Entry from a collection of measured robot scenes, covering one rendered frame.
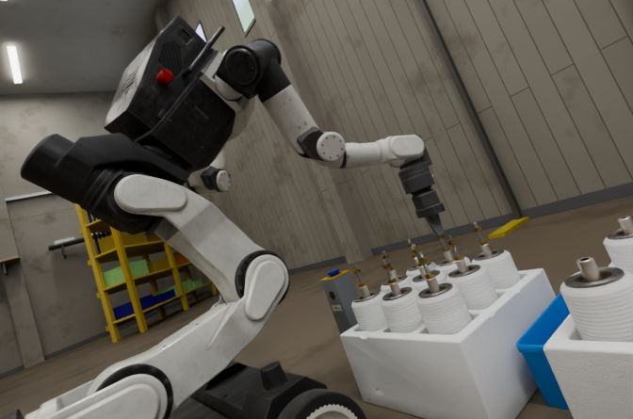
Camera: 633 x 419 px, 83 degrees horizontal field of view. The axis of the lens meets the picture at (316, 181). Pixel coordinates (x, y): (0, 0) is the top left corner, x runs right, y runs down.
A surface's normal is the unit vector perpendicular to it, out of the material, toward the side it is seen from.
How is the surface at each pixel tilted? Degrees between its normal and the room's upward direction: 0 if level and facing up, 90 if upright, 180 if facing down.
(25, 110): 90
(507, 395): 90
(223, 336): 106
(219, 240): 90
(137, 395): 90
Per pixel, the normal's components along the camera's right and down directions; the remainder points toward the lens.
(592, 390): -0.77, 0.21
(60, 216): 0.55, -0.32
